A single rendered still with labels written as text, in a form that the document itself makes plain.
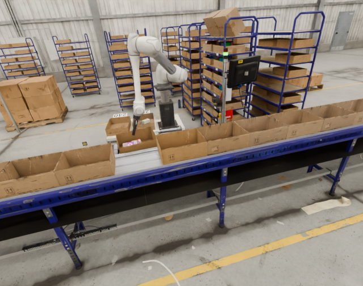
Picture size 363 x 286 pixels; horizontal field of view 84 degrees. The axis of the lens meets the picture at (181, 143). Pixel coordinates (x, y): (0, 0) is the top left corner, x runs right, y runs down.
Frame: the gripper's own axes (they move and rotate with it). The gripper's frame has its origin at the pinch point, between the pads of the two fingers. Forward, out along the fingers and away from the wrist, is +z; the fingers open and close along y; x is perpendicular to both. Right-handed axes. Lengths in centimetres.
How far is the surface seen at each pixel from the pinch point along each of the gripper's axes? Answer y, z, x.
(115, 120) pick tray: 74, 19, 18
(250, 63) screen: 8, -102, -115
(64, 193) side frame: -79, 22, 51
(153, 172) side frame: -79, -2, -10
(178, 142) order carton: -43, -14, -37
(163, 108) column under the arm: 34, -23, -35
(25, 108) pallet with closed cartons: 336, 125, 217
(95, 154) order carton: -43, 8, 35
